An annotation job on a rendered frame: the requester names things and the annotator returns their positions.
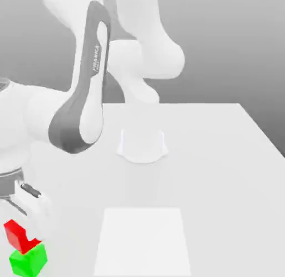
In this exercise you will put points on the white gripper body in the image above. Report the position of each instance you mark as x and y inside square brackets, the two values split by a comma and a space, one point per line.
[33, 212]

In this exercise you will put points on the small red cube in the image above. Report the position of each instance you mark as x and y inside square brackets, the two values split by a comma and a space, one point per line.
[15, 236]

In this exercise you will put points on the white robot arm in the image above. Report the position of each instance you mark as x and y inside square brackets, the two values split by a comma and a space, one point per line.
[93, 85]

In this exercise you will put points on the small green cube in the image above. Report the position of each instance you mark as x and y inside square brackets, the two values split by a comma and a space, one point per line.
[29, 261]

